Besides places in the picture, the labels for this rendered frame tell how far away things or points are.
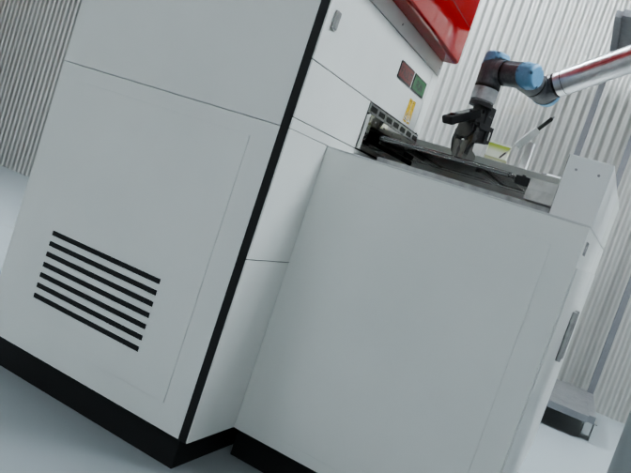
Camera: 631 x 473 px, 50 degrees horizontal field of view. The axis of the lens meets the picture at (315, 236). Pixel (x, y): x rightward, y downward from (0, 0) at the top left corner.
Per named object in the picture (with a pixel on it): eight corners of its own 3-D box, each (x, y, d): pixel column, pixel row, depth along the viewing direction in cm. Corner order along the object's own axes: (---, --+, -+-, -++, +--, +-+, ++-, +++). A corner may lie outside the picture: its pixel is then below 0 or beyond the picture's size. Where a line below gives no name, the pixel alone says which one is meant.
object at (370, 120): (354, 146, 178) (365, 113, 177) (404, 172, 218) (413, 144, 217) (360, 148, 177) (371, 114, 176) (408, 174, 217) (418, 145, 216)
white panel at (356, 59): (280, 125, 146) (339, -55, 143) (395, 178, 220) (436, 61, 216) (292, 129, 144) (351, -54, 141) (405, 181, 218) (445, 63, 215)
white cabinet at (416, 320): (223, 457, 169) (326, 146, 163) (360, 399, 256) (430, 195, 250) (463, 595, 142) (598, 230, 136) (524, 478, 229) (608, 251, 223)
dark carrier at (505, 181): (383, 139, 181) (384, 137, 181) (419, 160, 212) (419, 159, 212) (507, 175, 167) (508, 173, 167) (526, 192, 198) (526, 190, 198)
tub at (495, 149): (482, 160, 215) (489, 139, 215) (482, 161, 223) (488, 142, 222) (505, 166, 214) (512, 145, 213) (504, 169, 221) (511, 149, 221)
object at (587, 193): (547, 214, 146) (570, 153, 145) (567, 233, 196) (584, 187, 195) (592, 228, 142) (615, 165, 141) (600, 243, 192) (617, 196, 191)
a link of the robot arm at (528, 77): (554, 73, 196) (522, 69, 204) (535, 58, 188) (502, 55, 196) (544, 99, 196) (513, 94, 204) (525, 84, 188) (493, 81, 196)
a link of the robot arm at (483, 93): (485, 84, 197) (468, 83, 204) (481, 99, 198) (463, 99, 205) (503, 94, 201) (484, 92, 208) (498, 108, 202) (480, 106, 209)
